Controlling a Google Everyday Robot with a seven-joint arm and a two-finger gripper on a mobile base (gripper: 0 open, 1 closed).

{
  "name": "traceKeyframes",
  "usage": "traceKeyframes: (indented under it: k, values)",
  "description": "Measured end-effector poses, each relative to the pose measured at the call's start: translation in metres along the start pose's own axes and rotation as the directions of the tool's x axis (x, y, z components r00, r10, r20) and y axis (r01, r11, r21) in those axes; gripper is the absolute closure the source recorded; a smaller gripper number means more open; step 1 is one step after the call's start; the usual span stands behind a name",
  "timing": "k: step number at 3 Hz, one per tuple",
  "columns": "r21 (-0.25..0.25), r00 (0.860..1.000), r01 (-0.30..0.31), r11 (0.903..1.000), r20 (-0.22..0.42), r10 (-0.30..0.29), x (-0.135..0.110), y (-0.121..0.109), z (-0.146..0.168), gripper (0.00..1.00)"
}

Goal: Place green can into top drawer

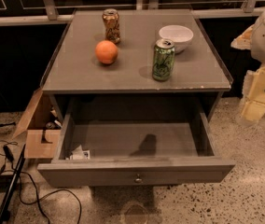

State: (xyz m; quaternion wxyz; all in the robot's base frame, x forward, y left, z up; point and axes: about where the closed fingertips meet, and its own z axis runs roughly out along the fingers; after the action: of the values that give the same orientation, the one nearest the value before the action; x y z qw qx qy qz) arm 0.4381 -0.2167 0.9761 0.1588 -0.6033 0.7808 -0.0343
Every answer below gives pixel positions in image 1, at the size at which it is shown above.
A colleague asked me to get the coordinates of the green soda can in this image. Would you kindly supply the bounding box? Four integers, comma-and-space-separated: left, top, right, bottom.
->
152, 38, 174, 81

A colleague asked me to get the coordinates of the brown cardboard box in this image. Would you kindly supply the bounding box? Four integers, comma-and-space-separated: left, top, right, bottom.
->
12, 88, 61, 159

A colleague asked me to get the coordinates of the gold soda can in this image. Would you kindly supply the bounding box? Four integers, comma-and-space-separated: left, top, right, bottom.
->
102, 8, 120, 44

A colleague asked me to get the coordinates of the metal window railing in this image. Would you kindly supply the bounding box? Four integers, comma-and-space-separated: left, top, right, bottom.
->
0, 0, 265, 28

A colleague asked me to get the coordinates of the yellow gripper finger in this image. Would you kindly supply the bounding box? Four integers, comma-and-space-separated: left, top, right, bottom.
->
230, 26, 253, 50
238, 64, 265, 126

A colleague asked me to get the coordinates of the grey cabinet with glass top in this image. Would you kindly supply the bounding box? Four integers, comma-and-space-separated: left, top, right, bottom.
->
40, 8, 234, 123

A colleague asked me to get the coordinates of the white ceramic bowl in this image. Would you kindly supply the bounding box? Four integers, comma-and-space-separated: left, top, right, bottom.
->
159, 25, 194, 53

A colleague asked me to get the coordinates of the round metal drawer knob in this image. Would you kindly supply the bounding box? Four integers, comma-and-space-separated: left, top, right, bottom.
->
134, 174, 143, 184

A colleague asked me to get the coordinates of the black cable on floor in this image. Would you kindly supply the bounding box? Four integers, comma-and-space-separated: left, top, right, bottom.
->
0, 138, 83, 224

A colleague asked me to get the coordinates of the orange fruit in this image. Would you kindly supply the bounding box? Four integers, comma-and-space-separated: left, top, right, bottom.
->
95, 40, 118, 64

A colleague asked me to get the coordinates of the open grey top drawer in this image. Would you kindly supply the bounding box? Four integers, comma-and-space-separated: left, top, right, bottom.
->
36, 96, 236, 189

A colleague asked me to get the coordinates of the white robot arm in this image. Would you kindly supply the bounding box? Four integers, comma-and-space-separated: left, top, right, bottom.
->
230, 10, 265, 125

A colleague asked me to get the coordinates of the black flat panel on floor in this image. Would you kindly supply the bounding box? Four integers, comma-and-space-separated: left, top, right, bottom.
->
0, 147, 25, 224

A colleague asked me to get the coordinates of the white paper scrap in drawer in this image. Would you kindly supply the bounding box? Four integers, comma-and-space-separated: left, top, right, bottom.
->
70, 146, 91, 160

